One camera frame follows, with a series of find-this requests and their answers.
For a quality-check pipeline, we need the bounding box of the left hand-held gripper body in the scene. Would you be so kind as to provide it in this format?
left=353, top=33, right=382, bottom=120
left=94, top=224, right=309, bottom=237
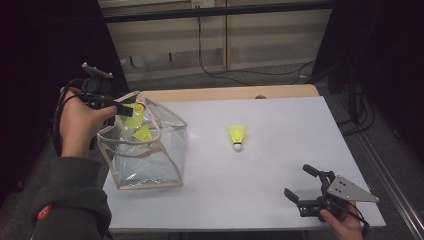
left=79, top=62, right=120, bottom=110

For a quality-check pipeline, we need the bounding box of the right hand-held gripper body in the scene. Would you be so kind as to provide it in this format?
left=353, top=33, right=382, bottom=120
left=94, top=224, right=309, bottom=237
left=298, top=169, right=380, bottom=223

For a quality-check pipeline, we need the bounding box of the yellow shuttlecock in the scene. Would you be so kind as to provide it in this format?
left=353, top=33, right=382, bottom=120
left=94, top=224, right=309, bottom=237
left=228, top=124, right=248, bottom=153
left=131, top=124, right=154, bottom=143
left=119, top=102, right=147, bottom=130

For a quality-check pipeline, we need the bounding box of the clear bag with beige trim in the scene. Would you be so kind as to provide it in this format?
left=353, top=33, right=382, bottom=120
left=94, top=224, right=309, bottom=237
left=96, top=90, right=188, bottom=191

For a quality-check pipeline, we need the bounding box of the person's left hand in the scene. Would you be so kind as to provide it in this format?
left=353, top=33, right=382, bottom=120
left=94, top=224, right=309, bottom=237
left=59, top=86, right=118, bottom=159

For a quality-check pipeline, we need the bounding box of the person's right hand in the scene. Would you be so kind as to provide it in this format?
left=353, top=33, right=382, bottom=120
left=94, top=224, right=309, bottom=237
left=319, top=201, right=365, bottom=240

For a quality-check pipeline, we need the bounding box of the black curtain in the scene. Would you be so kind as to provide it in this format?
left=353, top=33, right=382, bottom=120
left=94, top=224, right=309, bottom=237
left=313, top=0, right=424, bottom=158
left=0, top=0, right=129, bottom=201

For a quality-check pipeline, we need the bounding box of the white power socket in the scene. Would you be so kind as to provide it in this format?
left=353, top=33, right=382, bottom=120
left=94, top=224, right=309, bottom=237
left=190, top=0, right=216, bottom=9

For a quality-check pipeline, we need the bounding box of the black metal bar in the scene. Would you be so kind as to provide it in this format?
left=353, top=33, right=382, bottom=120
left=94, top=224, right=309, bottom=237
left=101, top=1, right=334, bottom=24

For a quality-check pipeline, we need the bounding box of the light wooden cabinet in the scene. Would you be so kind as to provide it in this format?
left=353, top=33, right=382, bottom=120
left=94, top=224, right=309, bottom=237
left=99, top=0, right=334, bottom=83

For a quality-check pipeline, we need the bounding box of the right hand-held gripper cable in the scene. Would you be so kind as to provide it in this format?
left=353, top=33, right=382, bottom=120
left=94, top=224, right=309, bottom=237
left=336, top=199, right=371, bottom=240

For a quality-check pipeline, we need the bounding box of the hand-held gripper cable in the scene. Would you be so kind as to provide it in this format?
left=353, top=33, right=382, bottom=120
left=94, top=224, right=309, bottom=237
left=336, top=199, right=371, bottom=240
left=51, top=78, right=98, bottom=158

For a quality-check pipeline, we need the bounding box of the aluminium rail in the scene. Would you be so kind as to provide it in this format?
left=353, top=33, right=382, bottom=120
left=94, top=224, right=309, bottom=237
left=336, top=96, right=424, bottom=240

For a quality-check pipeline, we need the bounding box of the left hand-held gripper cable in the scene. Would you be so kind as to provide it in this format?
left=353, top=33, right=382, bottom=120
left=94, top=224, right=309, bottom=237
left=51, top=78, right=98, bottom=158

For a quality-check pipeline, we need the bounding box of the bundle of black cables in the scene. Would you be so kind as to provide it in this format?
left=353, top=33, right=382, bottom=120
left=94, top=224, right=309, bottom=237
left=336, top=83, right=376, bottom=137

